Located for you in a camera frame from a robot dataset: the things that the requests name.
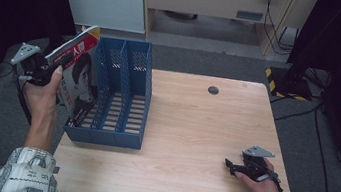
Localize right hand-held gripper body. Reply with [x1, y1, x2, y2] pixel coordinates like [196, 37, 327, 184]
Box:
[232, 142, 277, 185]

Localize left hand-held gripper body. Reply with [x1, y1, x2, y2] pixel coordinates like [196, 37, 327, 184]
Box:
[7, 41, 65, 90]

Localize magazine with portrait cover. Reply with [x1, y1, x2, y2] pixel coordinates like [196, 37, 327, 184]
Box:
[36, 19, 110, 131]

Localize blue plastic file rack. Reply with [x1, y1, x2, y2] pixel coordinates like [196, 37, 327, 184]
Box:
[61, 30, 161, 153]

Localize person's right hand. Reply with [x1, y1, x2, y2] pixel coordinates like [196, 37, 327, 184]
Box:
[232, 154, 292, 192]

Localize person's left hand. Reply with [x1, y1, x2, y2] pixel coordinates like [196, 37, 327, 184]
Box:
[18, 60, 67, 123]

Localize round dark table grommet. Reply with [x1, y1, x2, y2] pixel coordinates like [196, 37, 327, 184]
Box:
[206, 85, 221, 97]

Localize stand base with striped tape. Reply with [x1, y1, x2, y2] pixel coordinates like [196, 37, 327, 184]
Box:
[262, 65, 317, 103]

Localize grey vent grille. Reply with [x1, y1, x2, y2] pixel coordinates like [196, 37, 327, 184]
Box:
[235, 8, 265, 23]

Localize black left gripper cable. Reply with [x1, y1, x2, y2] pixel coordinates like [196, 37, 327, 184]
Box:
[3, 63, 41, 126]

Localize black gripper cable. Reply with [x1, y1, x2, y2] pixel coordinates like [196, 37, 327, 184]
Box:
[3, 63, 41, 126]
[262, 169, 290, 192]

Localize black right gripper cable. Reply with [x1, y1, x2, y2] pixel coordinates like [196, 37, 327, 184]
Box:
[262, 169, 290, 192]

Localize long black floor cable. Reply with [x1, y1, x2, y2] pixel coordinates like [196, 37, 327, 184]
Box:
[263, 94, 341, 192]

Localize black hanging cables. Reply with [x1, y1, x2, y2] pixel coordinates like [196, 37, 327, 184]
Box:
[258, 0, 302, 58]

